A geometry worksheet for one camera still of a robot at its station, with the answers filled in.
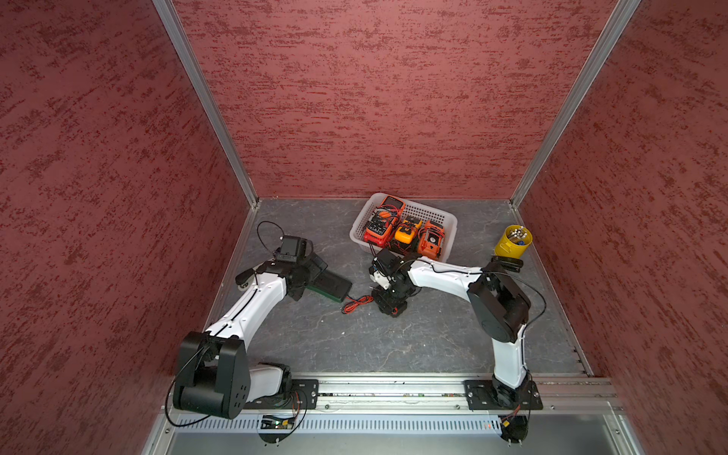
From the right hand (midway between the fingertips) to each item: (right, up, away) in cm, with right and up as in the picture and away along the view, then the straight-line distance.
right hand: (393, 305), depth 91 cm
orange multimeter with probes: (+14, +22, +7) cm, 27 cm away
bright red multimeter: (-4, +25, +4) cm, 26 cm away
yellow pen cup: (+41, +21, +1) cm, 46 cm away
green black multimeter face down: (-20, +6, +1) cm, 21 cm away
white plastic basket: (+9, +31, +17) cm, 37 cm away
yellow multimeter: (+5, +24, +9) cm, 26 cm away
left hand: (-25, +9, -4) cm, 27 cm away
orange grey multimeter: (0, +33, +7) cm, 34 cm away
